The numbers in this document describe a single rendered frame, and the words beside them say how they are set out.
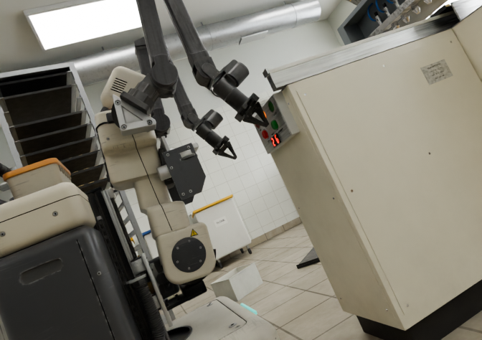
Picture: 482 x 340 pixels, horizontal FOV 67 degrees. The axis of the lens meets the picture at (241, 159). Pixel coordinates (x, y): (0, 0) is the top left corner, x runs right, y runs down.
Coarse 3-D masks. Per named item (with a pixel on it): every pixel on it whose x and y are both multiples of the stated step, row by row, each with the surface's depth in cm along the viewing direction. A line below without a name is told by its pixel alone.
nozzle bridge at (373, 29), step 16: (368, 0) 158; (384, 0) 160; (400, 0) 153; (416, 0) 142; (432, 0) 150; (352, 16) 169; (368, 16) 172; (384, 16) 163; (400, 16) 153; (416, 16) 162; (352, 32) 178; (368, 32) 175
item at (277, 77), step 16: (448, 16) 130; (384, 32) 121; (400, 32) 123; (416, 32) 125; (432, 32) 127; (336, 48) 115; (352, 48) 117; (368, 48) 118; (384, 48) 120; (288, 64) 109; (304, 64) 111; (320, 64) 112; (336, 64) 114; (272, 80) 107; (288, 80) 108
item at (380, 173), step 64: (384, 64) 117; (448, 64) 123; (320, 128) 106; (384, 128) 111; (448, 128) 117; (320, 192) 112; (384, 192) 106; (448, 192) 111; (320, 256) 129; (384, 256) 101; (448, 256) 106; (384, 320) 105; (448, 320) 104
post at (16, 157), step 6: (0, 108) 202; (0, 114) 201; (0, 120) 200; (6, 126) 200; (6, 132) 199; (6, 138) 198; (12, 138) 200; (12, 144) 199; (12, 150) 198; (12, 156) 197; (18, 156) 198; (18, 162) 197; (18, 168) 196
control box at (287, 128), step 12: (276, 96) 110; (264, 108) 119; (276, 108) 111; (288, 108) 110; (276, 120) 114; (288, 120) 110; (276, 132) 117; (288, 132) 110; (264, 144) 130; (276, 144) 120
